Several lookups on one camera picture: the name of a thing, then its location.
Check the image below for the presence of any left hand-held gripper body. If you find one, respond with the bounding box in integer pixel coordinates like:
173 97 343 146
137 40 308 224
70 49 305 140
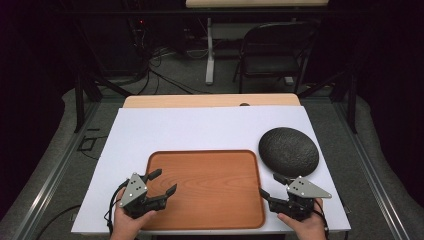
118 172 168 220

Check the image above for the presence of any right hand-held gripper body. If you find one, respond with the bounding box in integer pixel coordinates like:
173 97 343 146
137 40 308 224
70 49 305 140
268 176 333 222

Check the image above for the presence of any dark grey round plate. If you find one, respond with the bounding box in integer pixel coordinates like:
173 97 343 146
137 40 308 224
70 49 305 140
258 126 320 178

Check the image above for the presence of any brown wooden tray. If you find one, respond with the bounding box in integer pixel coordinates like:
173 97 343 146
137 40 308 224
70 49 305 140
142 149 267 231

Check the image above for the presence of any person's right hand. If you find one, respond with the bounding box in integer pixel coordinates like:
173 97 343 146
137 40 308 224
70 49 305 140
277 197 328 240

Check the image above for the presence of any person's left hand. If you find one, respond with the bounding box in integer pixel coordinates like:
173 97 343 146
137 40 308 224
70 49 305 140
110 187 158 240

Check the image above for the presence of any white board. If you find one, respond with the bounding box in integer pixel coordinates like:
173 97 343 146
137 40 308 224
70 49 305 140
70 105 352 235

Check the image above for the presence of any light wooden table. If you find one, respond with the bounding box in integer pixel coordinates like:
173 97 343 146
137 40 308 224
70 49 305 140
122 93 302 109

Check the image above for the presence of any black metal stand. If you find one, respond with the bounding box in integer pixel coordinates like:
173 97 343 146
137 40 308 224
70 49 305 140
298 68 360 135
71 19 134 134

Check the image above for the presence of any black folding chair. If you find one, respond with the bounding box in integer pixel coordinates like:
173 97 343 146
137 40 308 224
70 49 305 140
232 21 319 95

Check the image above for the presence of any white table leg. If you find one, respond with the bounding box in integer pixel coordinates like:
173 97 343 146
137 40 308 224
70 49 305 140
204 17 216 86

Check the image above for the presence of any beige background table top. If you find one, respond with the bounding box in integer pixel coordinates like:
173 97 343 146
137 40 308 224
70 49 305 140
185 0 330 9

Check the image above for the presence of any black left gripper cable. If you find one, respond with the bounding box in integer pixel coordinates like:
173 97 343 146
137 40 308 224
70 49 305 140
103 179 130 236

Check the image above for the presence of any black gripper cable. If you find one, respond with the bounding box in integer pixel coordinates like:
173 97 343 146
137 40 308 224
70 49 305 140
103 179 130 236
312 199 332 240

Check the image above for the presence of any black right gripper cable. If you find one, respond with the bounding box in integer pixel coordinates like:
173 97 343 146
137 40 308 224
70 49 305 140
312 199 332 240

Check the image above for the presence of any aluminium floor rail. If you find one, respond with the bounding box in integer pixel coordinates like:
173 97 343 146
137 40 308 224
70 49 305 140
331 99 413 240
12 99 103 240

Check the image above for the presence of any black floor cable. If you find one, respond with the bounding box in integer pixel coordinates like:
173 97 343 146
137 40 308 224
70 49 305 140
34 204 82 240

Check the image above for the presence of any bundle of black floor cables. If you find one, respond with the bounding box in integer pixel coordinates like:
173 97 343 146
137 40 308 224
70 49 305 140
128 19 211 97

